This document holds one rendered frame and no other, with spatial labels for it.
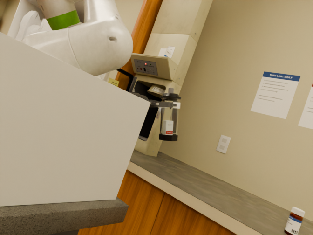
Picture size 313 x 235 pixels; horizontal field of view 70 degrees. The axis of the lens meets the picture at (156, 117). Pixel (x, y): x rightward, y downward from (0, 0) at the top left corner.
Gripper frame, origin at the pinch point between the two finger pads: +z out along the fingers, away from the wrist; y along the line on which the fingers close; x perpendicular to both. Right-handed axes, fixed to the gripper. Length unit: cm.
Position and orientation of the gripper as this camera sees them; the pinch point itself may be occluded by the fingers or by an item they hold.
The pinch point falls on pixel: (169, 105)
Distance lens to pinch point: 116.9
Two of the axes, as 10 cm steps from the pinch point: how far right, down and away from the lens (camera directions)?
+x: -0.5, 10.0, 0.4
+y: -6.4, -0.6, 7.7
